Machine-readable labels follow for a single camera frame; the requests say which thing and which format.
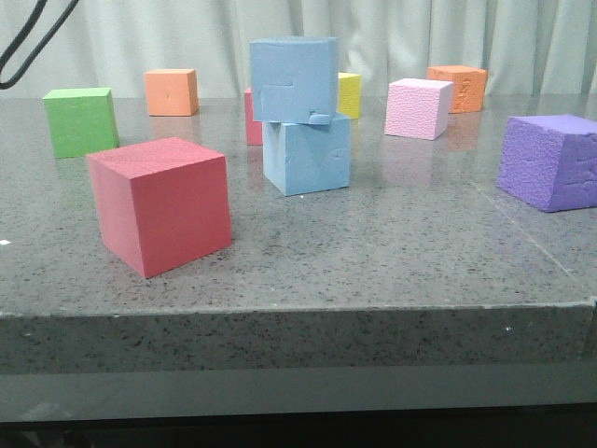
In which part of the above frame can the yellow foam cube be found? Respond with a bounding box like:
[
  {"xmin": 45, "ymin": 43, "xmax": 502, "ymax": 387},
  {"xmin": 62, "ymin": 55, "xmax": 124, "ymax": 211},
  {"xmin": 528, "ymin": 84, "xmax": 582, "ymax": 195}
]
[{"xmin": 338, "ymin": 72, "xmax": 361, "ymax": 119}]

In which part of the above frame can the small red foam cube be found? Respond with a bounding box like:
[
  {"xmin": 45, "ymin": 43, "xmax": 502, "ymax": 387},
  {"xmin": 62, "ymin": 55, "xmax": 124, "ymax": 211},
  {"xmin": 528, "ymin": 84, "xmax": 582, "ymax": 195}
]
[{"xmin": 243, "ymin": 88, "xmax": 263, "ymax": 146}]

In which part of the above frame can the orange foam cube left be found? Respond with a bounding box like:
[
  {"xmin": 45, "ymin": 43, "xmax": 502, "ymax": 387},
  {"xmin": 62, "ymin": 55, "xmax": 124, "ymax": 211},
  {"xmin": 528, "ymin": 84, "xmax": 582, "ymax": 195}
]
[{"xmin": 144, "ymin": 69, "xmax": 199, "ymax": 117}]

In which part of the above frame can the large red foam cube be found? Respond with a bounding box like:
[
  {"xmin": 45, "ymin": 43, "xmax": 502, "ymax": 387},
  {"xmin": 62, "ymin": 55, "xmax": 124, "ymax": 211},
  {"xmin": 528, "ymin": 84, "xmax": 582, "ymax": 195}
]
[{"xmin": 86, "ymin": 137, "xmax": 231, "ymax": 278}]

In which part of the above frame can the grey curtain backdrop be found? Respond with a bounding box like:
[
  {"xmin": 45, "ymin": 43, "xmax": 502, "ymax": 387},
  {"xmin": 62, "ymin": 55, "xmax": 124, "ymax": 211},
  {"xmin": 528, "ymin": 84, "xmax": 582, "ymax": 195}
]
[{"xmin": 4, "ymin": 1, "xmax": 596, "ymax": 98}]

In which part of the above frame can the green foam cube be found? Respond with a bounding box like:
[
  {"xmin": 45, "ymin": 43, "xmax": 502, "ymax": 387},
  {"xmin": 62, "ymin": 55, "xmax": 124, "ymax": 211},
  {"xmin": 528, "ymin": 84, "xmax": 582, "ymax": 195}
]
[{"xmin": 43, "ymin": 87, "xmax": 119, "ymax": 159}]

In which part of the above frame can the light blue cube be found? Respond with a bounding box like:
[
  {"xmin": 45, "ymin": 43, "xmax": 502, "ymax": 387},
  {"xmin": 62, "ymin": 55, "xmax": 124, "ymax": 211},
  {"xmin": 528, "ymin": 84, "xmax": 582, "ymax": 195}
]
[
  {"xmin": 262, "ymin": 113, "xmax": 351, "ymax": 196},
  {"xmin": 249, "ymin": 36, "xmax": 340, "ymax": 125}
]

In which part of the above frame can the purple foam cube right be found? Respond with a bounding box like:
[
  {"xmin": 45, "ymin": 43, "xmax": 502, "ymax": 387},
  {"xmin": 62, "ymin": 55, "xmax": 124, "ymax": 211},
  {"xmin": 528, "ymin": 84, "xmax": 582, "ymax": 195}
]
[{"xmin": 496, "ymin": 115, "xmax": 596, "ymax": 213}]

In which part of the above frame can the orange foam cube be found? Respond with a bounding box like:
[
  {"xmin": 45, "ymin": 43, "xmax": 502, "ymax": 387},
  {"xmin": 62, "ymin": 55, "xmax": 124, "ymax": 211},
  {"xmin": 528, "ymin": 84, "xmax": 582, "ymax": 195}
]
[
  {"xmin": 426, "ymin": 65, "xmax": 488, "ymax": 114},
  {"xmin": 144, "ymin": 69, "xmax": 199, "ymax": 117}
]

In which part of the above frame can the pink foam cube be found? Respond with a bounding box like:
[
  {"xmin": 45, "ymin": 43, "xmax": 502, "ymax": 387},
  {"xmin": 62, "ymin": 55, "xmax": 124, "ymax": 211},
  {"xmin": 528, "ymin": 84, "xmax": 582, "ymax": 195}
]
[{"xmin": 384, "ymin": 78, "xmax": 454, "ymax": 140}]

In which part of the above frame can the orange foam cube right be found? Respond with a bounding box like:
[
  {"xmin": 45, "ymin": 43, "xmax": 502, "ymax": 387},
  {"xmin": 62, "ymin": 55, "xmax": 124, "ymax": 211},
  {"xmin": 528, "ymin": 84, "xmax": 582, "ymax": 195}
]
[{"xmin": 426, "ymin": 65, "xmax": 488, "ymax": 114}]

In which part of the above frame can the black cable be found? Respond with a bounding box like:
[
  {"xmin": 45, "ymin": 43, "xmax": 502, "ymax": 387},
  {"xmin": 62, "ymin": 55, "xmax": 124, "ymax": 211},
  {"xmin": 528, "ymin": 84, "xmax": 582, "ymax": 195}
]
[{"xmin": 0, "ymin": 0, "xmax": 80, "ymax": 91}]

